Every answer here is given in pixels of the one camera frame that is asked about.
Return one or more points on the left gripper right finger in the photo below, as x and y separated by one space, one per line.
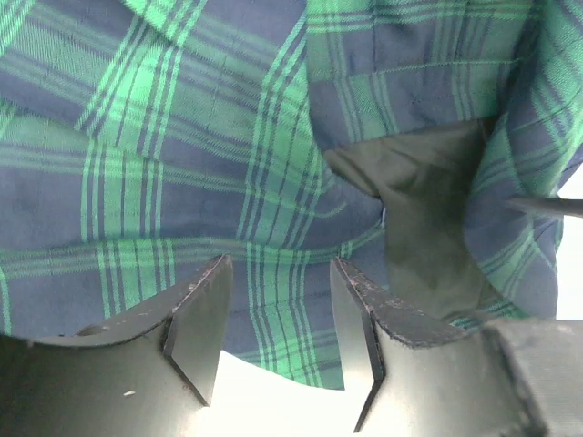
406 373

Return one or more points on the dark green skirt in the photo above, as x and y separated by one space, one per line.
141 138

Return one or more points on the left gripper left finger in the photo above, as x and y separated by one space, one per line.
147 371

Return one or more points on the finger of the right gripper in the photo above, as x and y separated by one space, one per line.
553 207

